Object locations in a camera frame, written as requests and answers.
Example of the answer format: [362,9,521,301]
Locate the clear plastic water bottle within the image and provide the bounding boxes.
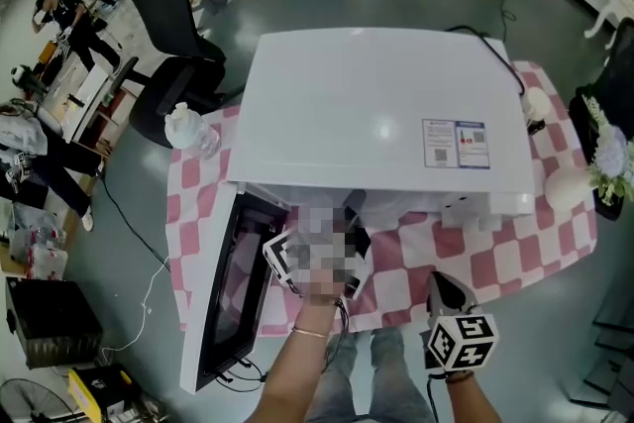
[163,101,222,161]

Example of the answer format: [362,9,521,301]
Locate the clear plastic storage container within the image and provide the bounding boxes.
[23,224,69,281]

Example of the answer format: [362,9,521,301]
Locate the white carved table leg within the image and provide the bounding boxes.
[582,0,634,50]

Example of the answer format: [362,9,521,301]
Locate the white microwave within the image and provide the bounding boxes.
[179,27,539,395]

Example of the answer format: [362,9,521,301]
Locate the black office chair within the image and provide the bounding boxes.
[115,0,230,150]

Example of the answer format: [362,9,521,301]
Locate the thin gold bracelet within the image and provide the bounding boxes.
[290,325,331,340]

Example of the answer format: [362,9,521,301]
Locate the person's right forearm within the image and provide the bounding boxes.
[444,370,507,423]

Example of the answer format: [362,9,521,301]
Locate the black floor cable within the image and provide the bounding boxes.
[97,172,172,274]

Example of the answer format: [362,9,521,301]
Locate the white low desk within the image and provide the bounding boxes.
[62,62,114,144]

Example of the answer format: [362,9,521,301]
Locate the pink white checkered tablecloth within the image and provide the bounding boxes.
[165,58,598,339]

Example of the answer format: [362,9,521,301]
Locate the small white round object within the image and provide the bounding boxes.
[523,86,554,121]

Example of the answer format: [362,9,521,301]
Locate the black floor fan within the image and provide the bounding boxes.
[0,377,76,423]

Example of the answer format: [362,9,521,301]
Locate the black step rack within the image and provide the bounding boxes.
[581,295,634,423]

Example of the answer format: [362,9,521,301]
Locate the white floor cable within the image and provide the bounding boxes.
[100,256,170,353]

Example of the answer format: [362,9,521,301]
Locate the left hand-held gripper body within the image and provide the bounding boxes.
[262,205,373,299]

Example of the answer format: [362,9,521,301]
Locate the person's left forearm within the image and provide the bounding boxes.
[256,296,349,423]

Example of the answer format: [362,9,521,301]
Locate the yellow black case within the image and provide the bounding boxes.
[66,363,144,423]

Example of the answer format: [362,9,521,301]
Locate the white and purple flower bouquet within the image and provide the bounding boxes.
[581,95,634,209]

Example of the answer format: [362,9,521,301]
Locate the black metal box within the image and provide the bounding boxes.
[5,276,106,370]

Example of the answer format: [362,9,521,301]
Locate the person's legs in jeans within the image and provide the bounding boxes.
[305,326,438,423]

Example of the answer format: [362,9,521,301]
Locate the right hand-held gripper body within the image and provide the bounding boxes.
[423,270,499,380]

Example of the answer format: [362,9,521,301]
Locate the black microwave power cable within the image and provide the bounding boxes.
[444,24,527,96]

